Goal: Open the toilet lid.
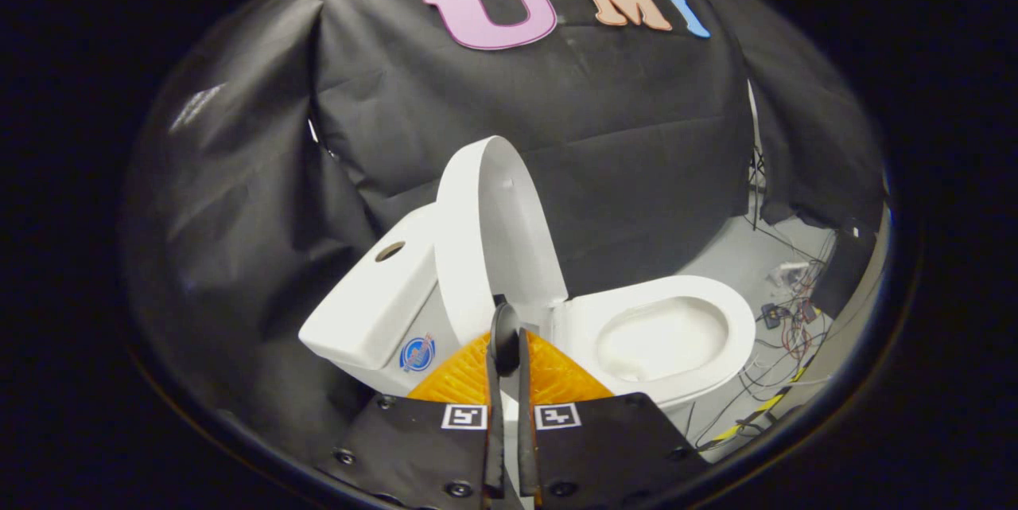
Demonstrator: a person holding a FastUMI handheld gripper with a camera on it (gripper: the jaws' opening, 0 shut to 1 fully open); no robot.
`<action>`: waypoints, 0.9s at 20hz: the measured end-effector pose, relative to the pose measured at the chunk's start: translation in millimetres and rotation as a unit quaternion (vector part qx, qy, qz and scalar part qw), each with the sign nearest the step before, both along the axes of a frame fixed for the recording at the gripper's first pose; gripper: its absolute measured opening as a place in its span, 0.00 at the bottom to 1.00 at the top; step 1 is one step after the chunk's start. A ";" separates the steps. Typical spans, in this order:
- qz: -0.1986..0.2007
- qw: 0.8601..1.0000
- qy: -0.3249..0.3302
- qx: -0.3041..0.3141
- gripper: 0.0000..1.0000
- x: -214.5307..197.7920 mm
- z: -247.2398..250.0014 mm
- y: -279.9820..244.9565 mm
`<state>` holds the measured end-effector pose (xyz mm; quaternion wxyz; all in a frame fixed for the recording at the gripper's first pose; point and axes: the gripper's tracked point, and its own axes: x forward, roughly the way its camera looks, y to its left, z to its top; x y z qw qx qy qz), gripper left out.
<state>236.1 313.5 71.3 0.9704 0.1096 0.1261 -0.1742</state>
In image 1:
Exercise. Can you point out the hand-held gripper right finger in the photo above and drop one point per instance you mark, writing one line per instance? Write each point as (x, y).
(604, 446)

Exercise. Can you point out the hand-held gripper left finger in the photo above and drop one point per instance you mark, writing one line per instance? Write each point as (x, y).
(413, 446)

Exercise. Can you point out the black round lid pull tab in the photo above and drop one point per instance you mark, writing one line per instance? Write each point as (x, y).
(504, 335)

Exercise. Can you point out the white toilet seat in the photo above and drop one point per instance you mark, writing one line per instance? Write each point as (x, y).
(573, 335)

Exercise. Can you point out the white toilet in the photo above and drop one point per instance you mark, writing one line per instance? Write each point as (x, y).
(660, 335)

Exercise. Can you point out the white toilet tank lid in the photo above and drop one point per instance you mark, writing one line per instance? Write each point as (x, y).
(366, 303)

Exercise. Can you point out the yellow black floor tape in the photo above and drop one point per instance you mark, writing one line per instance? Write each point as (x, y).
(767, 405)

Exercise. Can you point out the small black adapter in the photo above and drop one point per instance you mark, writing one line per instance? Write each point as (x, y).
(771, 314)

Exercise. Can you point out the clear plastic wrapper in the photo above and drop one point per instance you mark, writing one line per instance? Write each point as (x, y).
(789, 271)

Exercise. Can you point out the black backdrop cloth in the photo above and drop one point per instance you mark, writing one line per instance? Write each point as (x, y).
(596, 136)

